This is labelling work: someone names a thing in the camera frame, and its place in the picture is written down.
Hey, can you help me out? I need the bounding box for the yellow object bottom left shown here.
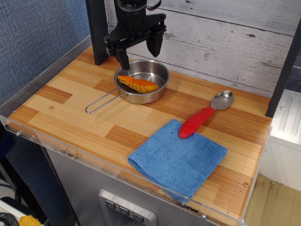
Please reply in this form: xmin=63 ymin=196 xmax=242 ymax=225
xmin=19 ymin=215 xmax=41 ymax=226

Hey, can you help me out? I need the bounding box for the dark vertical post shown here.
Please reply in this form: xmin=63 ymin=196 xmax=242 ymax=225
xmin=86 ymin=0 xmax=109 ymax=65
xmin=265 ymin=22 xmax=301 ymax=118

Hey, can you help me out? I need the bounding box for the white ridged side unit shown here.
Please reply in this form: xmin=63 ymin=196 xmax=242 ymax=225
xmin=259 ymin=89 xmax=301 ymax=190

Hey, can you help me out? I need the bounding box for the dark right vertical post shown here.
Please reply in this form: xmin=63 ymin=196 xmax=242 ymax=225
xmin=265 ymin=22 xmax=301 ymax=118

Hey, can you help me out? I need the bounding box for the dark left vertical post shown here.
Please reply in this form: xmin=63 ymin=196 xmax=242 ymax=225
xmin=86 ymin=0 xmax=109 ymax=65

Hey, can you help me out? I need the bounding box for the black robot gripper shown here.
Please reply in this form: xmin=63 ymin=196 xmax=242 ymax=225
xmin=103 ymin=0 xmax=166 ymax=70

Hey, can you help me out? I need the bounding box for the steel button control panel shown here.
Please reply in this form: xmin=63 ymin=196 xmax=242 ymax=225
xmin=98 ymin=189 xmax=157 ymax=226

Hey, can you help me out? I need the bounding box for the small steel saucepan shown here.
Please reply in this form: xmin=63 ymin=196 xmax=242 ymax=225
xmin=85 ymin=59 xmax=170 ymax=113

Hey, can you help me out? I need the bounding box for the red handled metal spoon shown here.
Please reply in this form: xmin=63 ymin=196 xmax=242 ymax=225
xmin=178 ymin=90 xmax=234 ymax=139

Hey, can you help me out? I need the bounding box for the blue folded cloth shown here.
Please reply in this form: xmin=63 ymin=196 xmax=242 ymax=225
xmin=127 ymin=119 xmax=227 ymax=204

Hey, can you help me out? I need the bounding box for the clear acrylic front guard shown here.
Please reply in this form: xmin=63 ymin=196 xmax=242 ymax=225
xmin=1 ymin=108 xmax=271 ymax=226

